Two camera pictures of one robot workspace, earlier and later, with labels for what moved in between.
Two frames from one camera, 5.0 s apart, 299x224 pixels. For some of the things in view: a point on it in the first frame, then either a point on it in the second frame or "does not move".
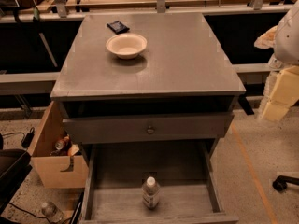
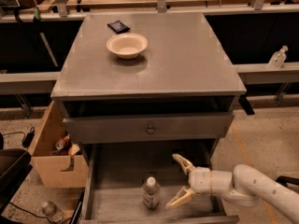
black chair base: [279, 184] does not move
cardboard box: [58, 162] does not move
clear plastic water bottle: [150, 193] does not move
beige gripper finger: [285, 93] → [185, 194]
